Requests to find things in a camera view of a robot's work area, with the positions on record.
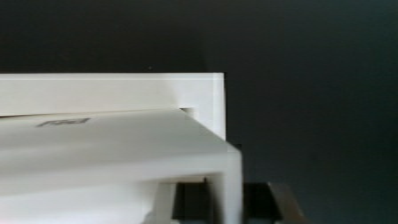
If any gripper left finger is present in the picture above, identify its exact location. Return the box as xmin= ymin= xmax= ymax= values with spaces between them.
xmin=172 ymin=183 xmax=211 ymax=224

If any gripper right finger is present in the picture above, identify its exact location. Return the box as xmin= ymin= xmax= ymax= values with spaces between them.
xmin=243 ymin=182 xmax=308 ymax=224

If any white drawer cabinet box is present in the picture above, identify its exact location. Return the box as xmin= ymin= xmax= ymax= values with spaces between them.
xmin=0 ymin=109 xmax=241 ymax=224

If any white L-shaped fence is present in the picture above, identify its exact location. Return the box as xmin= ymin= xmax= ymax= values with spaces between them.
xmin=0 ymin=73 xmax=225 ymax=138

